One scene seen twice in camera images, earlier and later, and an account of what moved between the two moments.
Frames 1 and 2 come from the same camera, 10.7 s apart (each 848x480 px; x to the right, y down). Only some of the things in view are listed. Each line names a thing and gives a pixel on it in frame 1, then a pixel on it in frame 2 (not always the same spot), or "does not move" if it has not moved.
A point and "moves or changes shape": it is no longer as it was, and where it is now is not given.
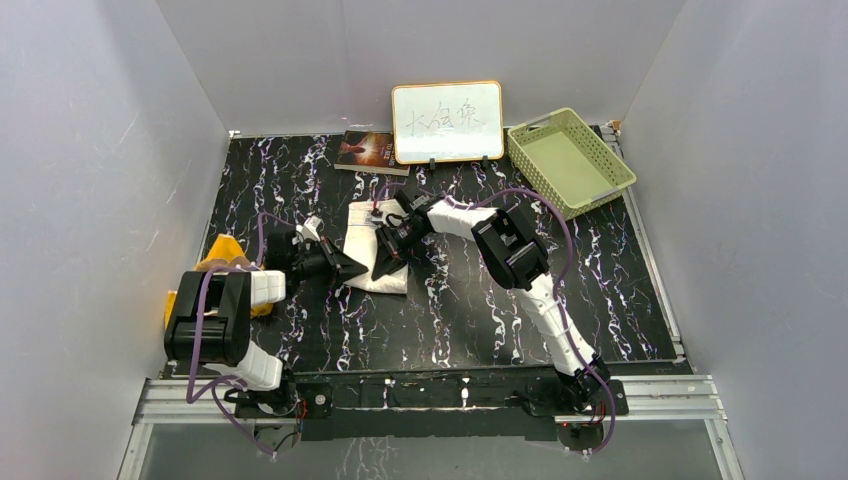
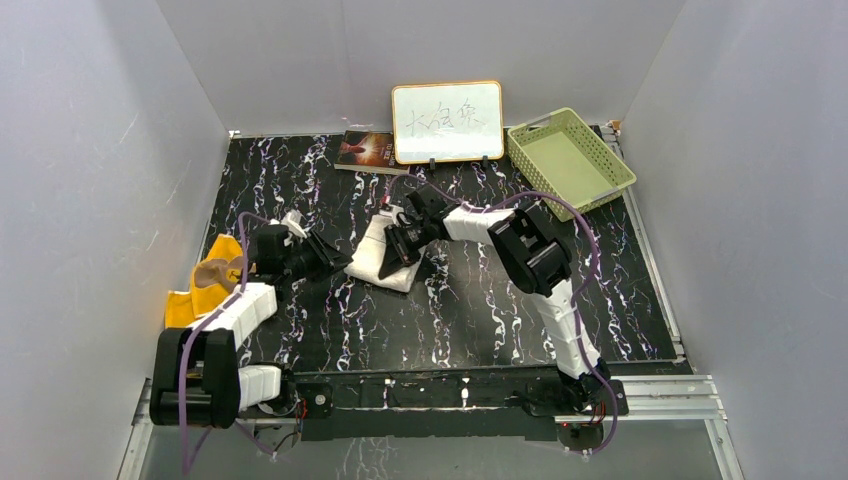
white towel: [363, 220] moves or changes shape
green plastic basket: [564, 163] does not move
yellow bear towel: [228, 255] does not move
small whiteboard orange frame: [448, 122] does not move
